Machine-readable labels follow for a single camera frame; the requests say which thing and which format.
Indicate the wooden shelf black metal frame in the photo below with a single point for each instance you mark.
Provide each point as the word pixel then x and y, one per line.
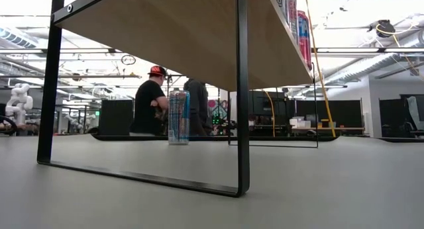
pixel 165 33

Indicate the black partition panel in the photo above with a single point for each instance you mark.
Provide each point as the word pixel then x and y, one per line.
pixel 116 116
pixel 331 113

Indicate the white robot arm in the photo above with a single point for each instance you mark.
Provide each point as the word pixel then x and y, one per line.
pixel 74 121
pixel 20 100

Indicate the orange Fanta soda can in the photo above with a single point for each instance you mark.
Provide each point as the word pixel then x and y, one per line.
pixel 303 37

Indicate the silver can blue tab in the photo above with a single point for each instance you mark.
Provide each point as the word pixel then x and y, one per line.
pixel 179 119

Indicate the colourful mural panel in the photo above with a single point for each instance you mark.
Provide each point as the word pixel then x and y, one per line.
pixel 218 110

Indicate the long wooden workbench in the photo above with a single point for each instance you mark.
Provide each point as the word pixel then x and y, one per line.
pixel 328 129

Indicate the person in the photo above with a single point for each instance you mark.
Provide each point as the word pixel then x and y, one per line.
pixel 149 106
pixel 198 103

